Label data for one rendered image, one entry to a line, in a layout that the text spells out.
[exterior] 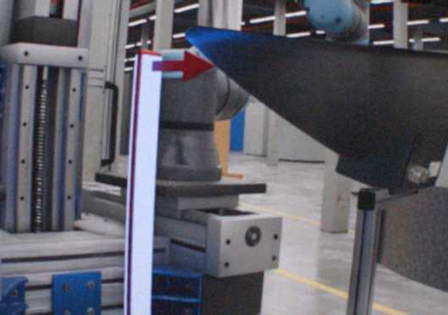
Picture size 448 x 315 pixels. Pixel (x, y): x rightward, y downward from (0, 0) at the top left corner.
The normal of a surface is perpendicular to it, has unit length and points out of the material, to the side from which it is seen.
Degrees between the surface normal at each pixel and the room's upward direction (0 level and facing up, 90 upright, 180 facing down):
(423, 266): 90
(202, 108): 90
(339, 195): 91
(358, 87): 166
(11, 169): 90
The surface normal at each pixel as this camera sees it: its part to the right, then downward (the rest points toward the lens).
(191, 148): 0.38, -0.23
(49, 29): 0.66, 0.07
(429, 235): -0.93, -0.04
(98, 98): 0.83, 0.08
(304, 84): -0.12, 0.97
